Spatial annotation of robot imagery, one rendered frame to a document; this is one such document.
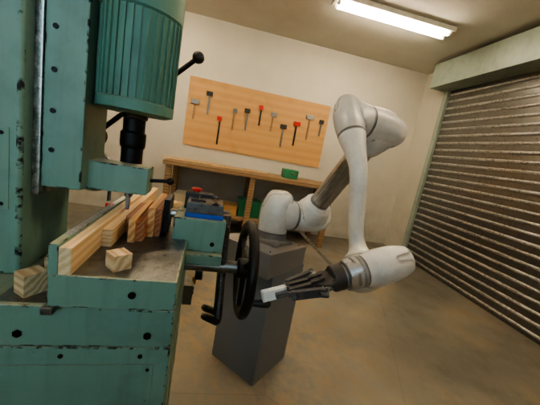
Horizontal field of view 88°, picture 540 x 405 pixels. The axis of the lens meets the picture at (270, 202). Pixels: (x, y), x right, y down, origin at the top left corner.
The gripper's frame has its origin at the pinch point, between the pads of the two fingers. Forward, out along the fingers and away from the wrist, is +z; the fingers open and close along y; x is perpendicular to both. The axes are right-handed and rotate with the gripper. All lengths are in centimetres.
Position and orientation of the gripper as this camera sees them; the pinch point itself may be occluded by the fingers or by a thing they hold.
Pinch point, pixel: (274, 293)
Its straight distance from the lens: 79.6
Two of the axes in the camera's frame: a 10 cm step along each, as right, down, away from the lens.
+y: 2.0, 2.1, -9.6
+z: -9.7, 2.0, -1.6
